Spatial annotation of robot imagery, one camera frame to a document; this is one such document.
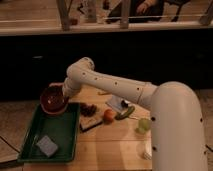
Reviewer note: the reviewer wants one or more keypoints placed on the yellow banana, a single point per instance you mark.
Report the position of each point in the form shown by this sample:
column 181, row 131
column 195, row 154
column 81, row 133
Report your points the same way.
column 102, row 93

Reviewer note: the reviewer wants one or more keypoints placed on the dark red bowl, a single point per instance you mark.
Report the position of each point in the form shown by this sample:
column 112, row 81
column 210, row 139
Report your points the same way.
column 52, row 100

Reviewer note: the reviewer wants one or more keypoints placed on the grey sponge in tray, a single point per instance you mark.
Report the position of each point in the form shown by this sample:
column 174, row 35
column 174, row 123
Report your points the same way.
column 47, row 146

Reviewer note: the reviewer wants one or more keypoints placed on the white paper cup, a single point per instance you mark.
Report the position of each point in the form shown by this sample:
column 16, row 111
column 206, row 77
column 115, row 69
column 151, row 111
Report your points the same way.
column 148, row 150

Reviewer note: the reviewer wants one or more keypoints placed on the green cucumber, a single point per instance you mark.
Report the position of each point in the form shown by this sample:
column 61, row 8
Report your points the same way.
column 127, row 113

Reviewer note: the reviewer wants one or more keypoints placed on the green plastic tray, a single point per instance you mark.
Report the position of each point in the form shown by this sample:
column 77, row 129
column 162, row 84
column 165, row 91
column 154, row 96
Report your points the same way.
column 62, row 129

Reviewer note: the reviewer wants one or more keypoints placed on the dark grape bunch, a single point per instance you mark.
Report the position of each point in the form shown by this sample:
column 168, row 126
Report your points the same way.
column 88, row 110

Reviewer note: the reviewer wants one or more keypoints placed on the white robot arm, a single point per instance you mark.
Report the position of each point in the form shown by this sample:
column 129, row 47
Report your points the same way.
column 177, row 130

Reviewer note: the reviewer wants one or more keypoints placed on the wooden table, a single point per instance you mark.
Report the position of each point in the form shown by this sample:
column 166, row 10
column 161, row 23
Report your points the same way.
column 113, row 147

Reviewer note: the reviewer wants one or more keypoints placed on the person in background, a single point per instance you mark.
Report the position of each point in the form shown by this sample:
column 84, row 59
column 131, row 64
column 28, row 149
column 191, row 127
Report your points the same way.
column 141, row 11

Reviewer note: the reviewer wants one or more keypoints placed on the orange fruit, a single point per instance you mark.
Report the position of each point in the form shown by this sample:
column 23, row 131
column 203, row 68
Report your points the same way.
column 109, row 115

